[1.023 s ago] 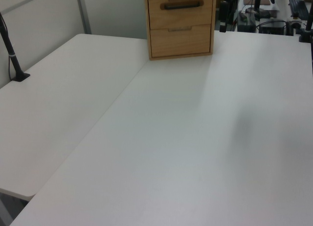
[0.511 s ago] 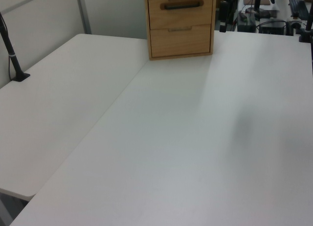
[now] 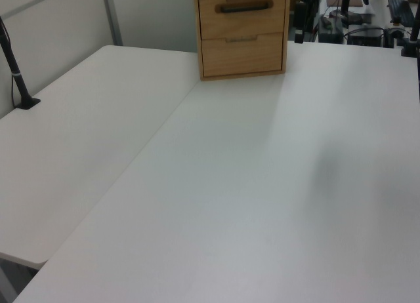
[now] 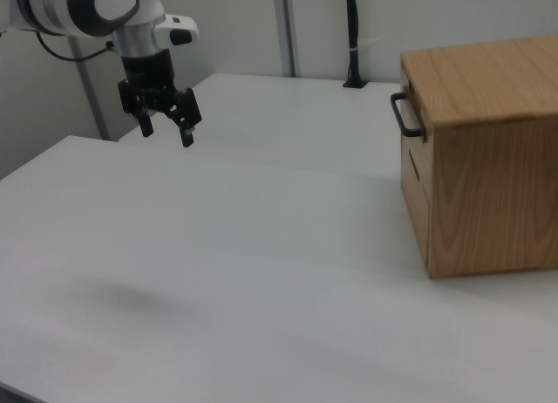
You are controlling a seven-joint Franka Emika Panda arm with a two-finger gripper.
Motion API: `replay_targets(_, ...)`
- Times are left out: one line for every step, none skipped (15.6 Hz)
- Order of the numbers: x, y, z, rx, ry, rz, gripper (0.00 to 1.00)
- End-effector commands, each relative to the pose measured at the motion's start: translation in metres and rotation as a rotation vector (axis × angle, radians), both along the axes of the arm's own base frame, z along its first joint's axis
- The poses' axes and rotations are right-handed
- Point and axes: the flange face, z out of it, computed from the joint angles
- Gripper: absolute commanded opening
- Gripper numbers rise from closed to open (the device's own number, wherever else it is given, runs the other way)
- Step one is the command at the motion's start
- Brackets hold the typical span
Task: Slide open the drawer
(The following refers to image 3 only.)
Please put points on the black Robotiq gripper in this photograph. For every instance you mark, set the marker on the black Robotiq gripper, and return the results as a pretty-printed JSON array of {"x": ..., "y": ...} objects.
[{"x": 300, "y": 14}]

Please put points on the wooden drawer with notch grip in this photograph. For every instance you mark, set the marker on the wooden drawer with notch grip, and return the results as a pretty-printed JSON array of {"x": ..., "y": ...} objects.
[{"x": 243, "y": 57}]

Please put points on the light wooden drawer cabinet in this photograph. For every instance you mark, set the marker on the light wooden drawer cabinet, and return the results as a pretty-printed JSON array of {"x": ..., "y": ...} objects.
[{"x": 243, "y": 74}]

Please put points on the dark green black box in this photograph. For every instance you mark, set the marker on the dark green black box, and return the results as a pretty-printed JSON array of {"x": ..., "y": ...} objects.
[{"x": 330, "y": 31}]

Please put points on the black pole with round base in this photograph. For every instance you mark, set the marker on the black pole with round base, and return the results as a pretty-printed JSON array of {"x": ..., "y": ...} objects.
[{"x": 345, "y": 8}]

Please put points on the brown flat mat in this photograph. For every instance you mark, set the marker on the brown flat mat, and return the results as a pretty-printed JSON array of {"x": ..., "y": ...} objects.
[{"x": 344, "y": 1}]

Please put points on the black electronics box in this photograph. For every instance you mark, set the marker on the black electronics box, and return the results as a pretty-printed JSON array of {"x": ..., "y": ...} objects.
[{"x": 365, "y": 36}]

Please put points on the black computer keyboard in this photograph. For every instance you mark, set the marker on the black computer keyboard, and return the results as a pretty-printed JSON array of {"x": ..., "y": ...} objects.
[{"x": 401, "y": 11}]

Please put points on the black pole with table clamp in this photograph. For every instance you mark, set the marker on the black pole with table clamp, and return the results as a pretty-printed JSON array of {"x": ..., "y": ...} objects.
[{"x": 412, "y": 37}]

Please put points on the black camera pole with base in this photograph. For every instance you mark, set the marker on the black camera pole with base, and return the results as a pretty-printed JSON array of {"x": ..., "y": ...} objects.
[{"x": 13, "y": 70}]

